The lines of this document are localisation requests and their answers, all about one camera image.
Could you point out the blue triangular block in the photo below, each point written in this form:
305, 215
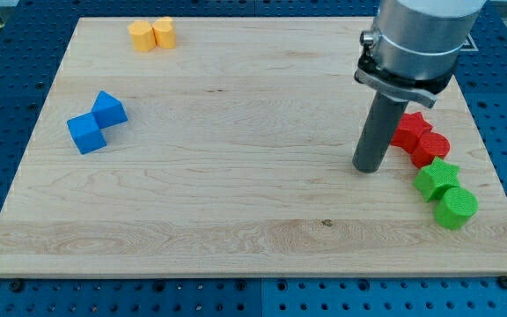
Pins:
108, 111

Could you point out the yellow rounded block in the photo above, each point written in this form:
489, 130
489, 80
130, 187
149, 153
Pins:
164, 32

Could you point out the blue cube block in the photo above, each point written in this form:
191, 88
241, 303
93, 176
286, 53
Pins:
85, 133

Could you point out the green cylinder block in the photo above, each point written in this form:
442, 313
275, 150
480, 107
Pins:
455, 208

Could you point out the green star block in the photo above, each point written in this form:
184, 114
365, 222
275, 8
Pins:
434, 179

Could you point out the yellow hexagon block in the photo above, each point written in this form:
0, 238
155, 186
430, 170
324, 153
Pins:
142, 36

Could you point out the red star block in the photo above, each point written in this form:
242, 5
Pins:
409, 130

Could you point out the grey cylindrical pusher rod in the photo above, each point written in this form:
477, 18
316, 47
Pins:
382, 120

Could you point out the wooden board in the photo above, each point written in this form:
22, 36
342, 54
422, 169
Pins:
236, 161

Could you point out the red cylinder block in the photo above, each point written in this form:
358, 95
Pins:
429, 146

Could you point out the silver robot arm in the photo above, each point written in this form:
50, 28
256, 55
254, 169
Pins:
411, 50

